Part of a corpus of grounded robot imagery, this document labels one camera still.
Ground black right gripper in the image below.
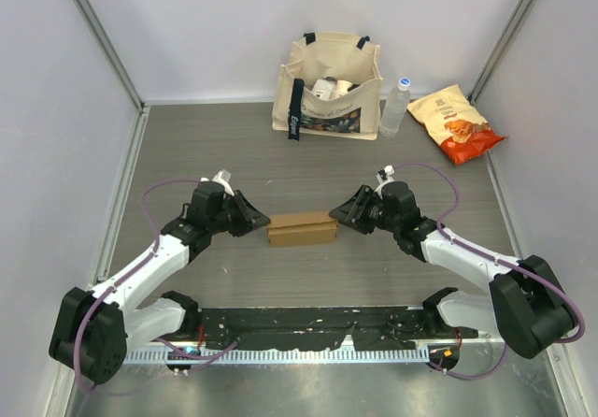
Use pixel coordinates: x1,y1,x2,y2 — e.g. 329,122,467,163
330,185,400,235

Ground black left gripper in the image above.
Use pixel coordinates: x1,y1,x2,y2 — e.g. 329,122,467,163
208,190,270,237

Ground brown cardboard box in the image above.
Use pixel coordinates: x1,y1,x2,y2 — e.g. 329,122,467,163
267,211,338,248

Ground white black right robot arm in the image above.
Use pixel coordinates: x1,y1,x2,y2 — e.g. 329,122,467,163
330,181,581,359

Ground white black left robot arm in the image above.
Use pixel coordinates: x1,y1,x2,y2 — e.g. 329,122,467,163
49,171,270,393

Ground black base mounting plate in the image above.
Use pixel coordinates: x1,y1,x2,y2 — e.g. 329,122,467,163
158,305,480,351

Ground clear plastic water bottle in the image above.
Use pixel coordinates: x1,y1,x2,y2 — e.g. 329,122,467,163
378,78,411,137

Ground white items inside bag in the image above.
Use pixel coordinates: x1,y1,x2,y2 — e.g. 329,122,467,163
311,77,357,101

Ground beige canvas tote bag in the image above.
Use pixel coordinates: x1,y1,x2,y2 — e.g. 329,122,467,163
272,33,383,140

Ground cassava chips bag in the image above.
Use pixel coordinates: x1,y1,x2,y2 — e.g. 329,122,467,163
407,84,505,165

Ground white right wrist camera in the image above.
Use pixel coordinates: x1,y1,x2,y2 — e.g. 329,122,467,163
377,165,395,190

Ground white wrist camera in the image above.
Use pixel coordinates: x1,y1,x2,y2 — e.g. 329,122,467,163
377,165,395,190
212,169,235,196

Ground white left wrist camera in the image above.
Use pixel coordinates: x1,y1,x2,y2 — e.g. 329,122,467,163
212,169,235,196

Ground white slotted cable duct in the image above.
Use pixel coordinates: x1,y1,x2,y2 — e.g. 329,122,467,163
124,345,430,369

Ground aluminium frame post left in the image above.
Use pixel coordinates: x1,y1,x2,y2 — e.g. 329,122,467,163
73,0,145,111

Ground aluminium frame post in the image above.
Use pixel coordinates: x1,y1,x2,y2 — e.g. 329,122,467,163
468,0,537,105
73,0,145,111

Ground aluminium frame post right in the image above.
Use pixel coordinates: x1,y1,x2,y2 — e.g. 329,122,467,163
468,0,537,105

